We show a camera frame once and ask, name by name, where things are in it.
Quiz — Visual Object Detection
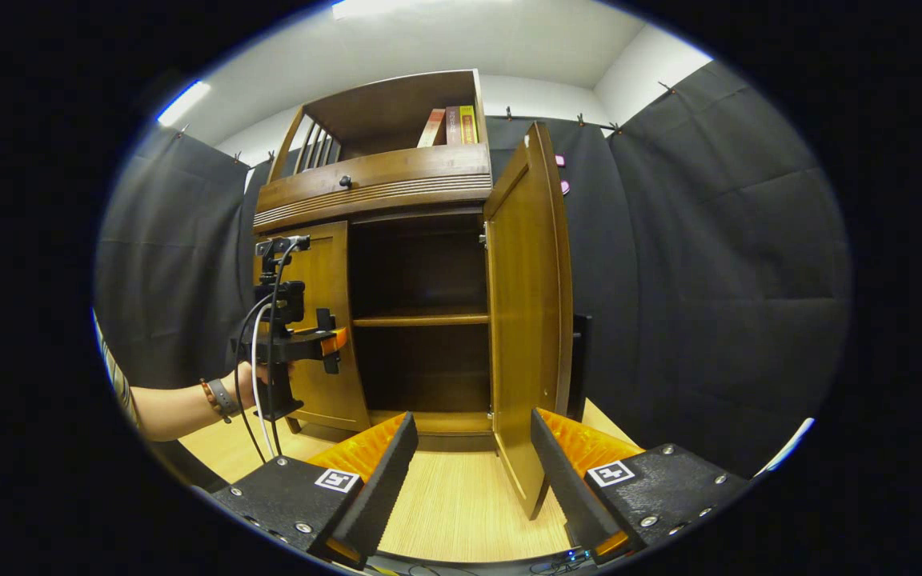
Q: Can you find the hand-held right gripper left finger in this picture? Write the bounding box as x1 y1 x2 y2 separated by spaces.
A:
210 411 420 570

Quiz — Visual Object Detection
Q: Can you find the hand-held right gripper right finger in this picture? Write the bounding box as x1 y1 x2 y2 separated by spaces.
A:
530 407 752 565

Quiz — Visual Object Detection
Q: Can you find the wooden shoe cabinet door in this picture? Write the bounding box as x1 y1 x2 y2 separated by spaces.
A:
253 221 371 433
483 122 592 521

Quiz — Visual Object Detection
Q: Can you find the wooden double-door shoe cabinet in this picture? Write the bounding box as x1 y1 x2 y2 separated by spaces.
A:
251 69 502 457

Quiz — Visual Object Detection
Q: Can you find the black wristwatch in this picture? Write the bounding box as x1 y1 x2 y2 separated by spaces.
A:
209 378 242 421

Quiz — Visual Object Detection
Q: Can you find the striped shirt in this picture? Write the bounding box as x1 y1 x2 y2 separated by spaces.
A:
91 308 142 429

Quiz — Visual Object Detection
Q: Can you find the ceiling light panel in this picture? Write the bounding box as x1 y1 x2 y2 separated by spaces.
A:
157 80 211 127
331 0 510 21

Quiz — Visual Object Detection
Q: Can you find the black backdrop cloth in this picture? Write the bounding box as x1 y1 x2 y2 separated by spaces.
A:
93 60 854 481

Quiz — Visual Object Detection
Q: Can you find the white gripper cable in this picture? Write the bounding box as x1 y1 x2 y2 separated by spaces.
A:
250 302 279 461

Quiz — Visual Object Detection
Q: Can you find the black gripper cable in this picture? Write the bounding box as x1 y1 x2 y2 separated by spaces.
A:
232 296 270 465

